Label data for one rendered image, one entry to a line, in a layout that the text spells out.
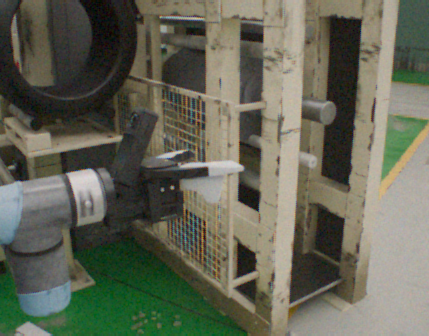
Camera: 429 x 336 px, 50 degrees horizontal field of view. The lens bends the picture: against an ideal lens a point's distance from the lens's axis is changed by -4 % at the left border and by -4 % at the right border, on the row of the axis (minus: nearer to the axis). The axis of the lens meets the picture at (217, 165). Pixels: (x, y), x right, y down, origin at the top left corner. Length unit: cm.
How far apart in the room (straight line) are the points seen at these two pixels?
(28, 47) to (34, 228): 150
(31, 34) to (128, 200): 146
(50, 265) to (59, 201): 9
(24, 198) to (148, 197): 17
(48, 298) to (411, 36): 1000
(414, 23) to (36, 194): 998
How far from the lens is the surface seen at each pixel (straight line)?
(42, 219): 64
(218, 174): 69
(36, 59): 210
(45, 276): 68
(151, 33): 223
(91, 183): 66
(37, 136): 175
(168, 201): 71
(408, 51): 1045
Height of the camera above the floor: 130
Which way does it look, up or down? 19 degrees down
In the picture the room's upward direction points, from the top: straight up
